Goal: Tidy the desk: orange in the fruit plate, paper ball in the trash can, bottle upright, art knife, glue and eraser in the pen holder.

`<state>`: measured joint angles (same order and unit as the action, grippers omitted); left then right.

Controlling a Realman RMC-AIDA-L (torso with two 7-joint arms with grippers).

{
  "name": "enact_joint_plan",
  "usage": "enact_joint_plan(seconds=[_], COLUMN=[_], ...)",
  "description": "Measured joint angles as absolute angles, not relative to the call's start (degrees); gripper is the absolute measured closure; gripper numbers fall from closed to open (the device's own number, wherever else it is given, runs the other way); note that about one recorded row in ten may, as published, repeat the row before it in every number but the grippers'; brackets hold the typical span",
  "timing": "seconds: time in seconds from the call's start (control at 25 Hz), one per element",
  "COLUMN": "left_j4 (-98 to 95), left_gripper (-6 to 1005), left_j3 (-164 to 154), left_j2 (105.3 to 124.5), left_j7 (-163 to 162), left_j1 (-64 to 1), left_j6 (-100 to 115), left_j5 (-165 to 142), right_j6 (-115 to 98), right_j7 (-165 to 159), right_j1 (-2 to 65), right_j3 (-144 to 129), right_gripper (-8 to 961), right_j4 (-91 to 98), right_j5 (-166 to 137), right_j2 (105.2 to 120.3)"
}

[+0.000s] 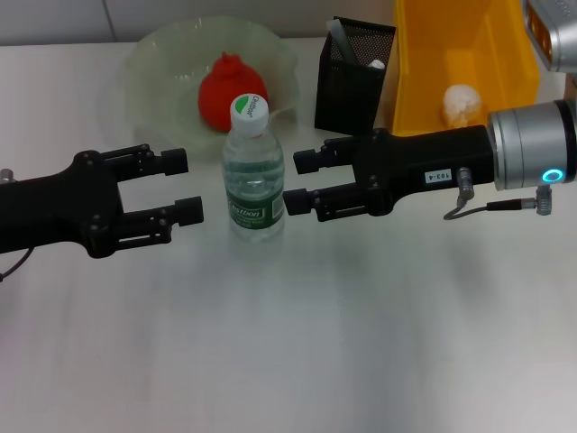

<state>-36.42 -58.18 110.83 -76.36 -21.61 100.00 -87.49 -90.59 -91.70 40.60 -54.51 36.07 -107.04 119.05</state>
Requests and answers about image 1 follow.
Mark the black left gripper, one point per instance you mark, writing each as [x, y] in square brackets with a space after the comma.
[58, 207]

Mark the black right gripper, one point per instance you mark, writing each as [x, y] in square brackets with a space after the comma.
[428, 167]

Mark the clear green-label water bottle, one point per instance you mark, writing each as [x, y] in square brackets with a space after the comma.
[254, 180]

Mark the red-orange toy orange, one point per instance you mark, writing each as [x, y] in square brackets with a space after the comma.
[221, 90]

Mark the green pen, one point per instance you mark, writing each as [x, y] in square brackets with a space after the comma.
[376, 65]

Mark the grey marker pen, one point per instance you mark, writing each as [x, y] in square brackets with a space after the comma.
[343, 40]

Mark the white paper ball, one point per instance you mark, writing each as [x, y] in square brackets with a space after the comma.
[460, 106]

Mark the black mesh pen holder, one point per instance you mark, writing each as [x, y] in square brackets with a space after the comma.
[342, 99]

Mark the pale green glass fruit bowl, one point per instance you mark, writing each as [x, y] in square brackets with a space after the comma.
[158, 90]

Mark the yellow plastic bin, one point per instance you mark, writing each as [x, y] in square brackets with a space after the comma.
[424, 67]

